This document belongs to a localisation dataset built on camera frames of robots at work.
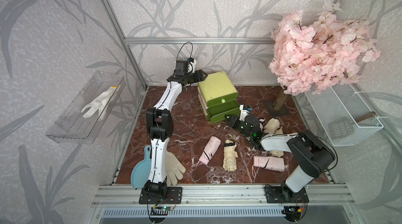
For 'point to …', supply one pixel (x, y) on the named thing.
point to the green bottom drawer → (217, 118)
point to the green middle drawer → (215, 109)
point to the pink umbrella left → (209, 152)
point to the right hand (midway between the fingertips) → (225, 115)
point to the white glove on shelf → (101, 104)
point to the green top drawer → (228, 98)
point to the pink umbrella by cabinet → (261, 120)
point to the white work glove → (174, 169)
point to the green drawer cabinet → (218, 97)
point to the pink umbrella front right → (274, 163)
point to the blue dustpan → (141, 171)
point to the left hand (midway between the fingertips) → (204, 75)
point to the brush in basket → (344, 127)
